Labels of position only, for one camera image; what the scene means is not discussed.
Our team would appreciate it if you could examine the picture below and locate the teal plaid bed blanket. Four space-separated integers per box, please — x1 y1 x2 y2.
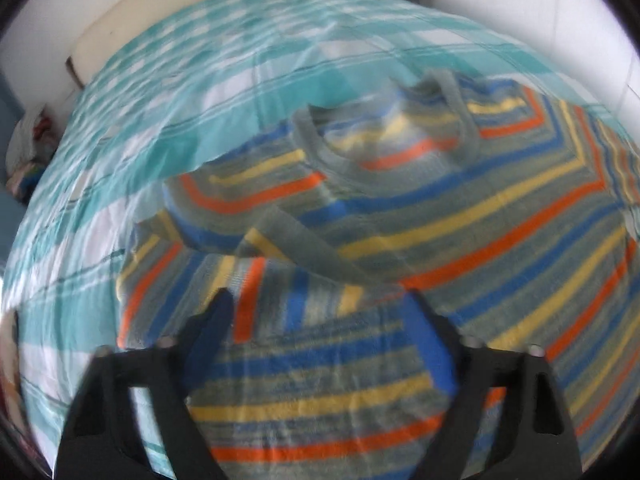
0 0 640 480

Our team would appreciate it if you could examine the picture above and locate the cream padded headboard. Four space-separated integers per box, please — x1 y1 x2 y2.
65 0 351 87

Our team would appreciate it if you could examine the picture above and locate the pile of mixed clothes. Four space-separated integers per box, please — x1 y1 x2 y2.
5 104 67 206

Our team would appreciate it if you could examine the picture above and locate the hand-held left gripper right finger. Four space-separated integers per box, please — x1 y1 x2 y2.
404 290 584 480

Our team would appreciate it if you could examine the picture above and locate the striped knit sweater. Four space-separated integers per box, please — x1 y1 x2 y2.
116 70 640 480

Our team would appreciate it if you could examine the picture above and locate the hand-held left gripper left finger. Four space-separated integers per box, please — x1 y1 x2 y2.
54 287 236 480

